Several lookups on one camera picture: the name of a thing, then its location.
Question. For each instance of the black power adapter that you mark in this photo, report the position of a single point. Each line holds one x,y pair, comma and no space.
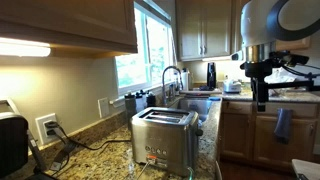
61,155

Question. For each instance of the short dark bottle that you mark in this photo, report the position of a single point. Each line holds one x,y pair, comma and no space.
151,100

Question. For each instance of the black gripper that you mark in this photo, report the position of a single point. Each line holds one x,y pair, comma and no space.
260,86

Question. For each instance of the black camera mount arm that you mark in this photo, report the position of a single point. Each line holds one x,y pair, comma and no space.
290,85

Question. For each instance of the chrome kitchen faucet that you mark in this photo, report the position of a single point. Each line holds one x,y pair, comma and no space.
163,86

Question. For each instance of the blue dish towel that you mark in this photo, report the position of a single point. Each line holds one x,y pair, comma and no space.
283,125

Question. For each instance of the kitchen window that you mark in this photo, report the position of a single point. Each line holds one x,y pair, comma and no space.
133,70

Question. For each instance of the soap dispenser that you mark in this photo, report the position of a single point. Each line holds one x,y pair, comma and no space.
171,91

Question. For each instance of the small white appliance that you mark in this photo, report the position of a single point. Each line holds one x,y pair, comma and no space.
232,86

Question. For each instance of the grey metal stand frame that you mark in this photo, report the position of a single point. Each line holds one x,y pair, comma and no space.
36,151

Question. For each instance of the clear plastic bag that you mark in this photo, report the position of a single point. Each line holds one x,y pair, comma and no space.
281,76

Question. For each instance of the white paper towel roll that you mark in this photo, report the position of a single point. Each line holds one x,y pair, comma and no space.
185,80

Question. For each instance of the wooden lower cabinet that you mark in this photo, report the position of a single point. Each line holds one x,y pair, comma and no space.
240,133

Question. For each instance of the stainless steel sink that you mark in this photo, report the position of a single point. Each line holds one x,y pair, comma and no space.
196,106

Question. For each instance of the double door upper cabinet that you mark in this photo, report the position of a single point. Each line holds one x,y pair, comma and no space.
203,26

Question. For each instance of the white wall outlet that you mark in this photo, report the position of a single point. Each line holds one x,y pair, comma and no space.
40,133

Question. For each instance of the white switch plate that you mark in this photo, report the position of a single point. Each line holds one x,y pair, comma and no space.
103,107

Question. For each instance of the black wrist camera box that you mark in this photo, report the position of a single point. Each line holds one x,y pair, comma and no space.
293,59

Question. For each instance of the white bottle black cap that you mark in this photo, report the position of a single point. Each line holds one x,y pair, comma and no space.
139,101

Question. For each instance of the stainless steel toaster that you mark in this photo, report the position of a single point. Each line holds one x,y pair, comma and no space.
166,140

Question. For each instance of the thin under-cabinet light strip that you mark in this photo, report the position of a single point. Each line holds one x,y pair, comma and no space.
216,58

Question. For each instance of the black box appliance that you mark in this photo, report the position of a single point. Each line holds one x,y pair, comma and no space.
13,143

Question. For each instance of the tall dark water bottle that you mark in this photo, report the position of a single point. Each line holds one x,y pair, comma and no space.
130,108

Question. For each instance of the blue sponge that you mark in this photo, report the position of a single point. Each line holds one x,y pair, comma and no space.
215,98

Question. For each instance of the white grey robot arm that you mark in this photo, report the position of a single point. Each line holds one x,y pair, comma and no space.
256,23

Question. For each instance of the large wooden upper cabinet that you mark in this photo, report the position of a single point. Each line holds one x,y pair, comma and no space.
66,20

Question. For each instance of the black bar camera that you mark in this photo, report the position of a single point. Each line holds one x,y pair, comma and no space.
242,65

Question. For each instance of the black bottle by sink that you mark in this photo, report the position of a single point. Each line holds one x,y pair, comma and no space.
211,75

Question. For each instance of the bright under-cabinet light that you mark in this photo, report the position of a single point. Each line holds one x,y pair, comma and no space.
23,48

